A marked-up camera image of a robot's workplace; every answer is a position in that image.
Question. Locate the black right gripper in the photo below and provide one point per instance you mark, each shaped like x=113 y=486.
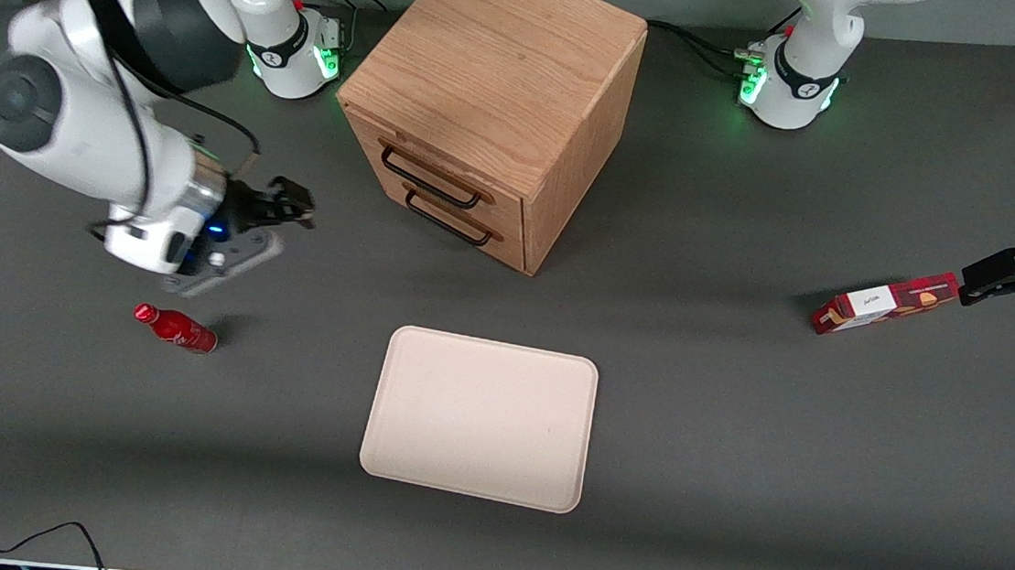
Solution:
x=245 y=204

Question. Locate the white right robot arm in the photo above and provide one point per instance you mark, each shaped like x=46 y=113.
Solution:
x=88 y=138

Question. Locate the wooden two-drawer cabinet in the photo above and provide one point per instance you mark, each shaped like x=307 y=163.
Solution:
x=491 y=54

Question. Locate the red cookie box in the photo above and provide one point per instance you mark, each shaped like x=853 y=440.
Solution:
x=887 y=304

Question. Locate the red bottle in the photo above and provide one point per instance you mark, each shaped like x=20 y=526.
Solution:
x=177 y=330

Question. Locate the beige rectangular tray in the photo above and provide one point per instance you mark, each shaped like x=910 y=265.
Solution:
x=486 y=421

